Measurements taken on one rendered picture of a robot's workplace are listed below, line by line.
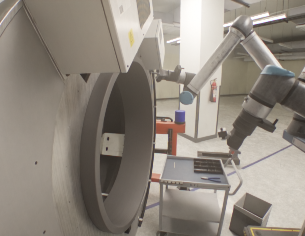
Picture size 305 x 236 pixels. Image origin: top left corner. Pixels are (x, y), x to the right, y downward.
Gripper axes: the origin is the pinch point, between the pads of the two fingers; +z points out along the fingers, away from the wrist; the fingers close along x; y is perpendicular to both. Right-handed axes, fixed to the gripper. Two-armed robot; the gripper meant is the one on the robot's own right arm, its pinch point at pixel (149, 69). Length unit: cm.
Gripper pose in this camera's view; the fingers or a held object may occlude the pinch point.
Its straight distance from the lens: 115.6
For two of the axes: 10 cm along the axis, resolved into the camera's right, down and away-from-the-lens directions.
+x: -0.6, -8.6, 5.0
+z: -9.6, -0.8, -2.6
